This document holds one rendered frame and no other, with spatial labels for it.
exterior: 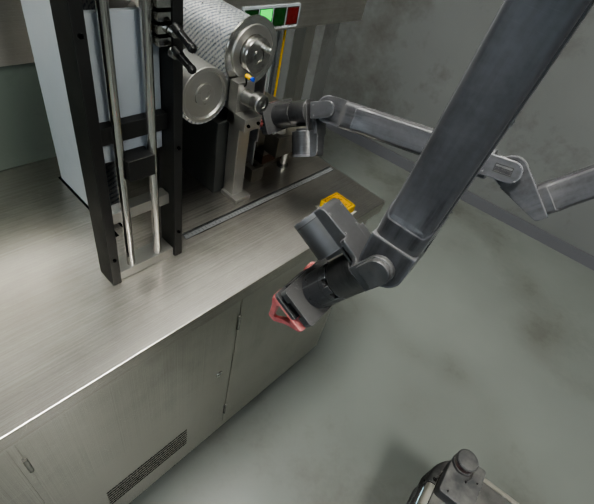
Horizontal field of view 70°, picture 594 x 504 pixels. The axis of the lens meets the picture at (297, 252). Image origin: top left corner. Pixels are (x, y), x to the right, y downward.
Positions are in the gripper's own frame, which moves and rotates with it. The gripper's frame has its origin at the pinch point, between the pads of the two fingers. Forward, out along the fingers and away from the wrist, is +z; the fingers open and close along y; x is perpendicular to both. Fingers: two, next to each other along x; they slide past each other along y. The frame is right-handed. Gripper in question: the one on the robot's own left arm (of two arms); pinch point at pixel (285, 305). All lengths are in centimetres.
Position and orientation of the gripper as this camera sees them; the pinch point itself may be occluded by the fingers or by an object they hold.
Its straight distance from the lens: 70.2
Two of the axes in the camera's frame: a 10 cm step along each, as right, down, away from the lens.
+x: 5.9, 8.0, 0.6
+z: -5.6, 3.5, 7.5
